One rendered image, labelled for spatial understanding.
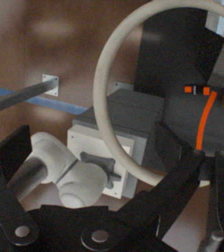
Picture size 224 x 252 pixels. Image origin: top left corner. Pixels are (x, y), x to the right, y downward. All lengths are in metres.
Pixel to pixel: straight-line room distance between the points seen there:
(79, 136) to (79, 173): 0.22
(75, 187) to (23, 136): 0.64
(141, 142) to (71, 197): 0.42
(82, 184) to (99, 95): 0.48
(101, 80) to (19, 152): 0.28
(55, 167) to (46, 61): 1.46
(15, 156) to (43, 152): 0.63
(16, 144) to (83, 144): 0.83
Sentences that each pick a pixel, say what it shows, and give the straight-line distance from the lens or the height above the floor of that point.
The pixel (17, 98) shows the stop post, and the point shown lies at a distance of 1.72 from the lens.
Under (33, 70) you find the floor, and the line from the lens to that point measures 2.24.
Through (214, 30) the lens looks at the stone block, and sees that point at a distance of 0.90.
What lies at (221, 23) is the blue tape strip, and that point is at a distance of 0.89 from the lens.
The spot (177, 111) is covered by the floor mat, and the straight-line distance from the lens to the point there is 1.73.
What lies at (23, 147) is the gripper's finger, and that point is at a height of 1.54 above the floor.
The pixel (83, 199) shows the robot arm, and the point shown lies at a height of 1.14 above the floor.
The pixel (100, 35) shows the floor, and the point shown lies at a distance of 1.81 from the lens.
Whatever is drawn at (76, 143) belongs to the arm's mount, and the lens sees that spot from 1.03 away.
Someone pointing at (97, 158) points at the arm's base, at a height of 0.90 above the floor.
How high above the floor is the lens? 1.67
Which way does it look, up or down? 60 degrees down
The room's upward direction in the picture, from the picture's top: 136 degrees counter-clockwise
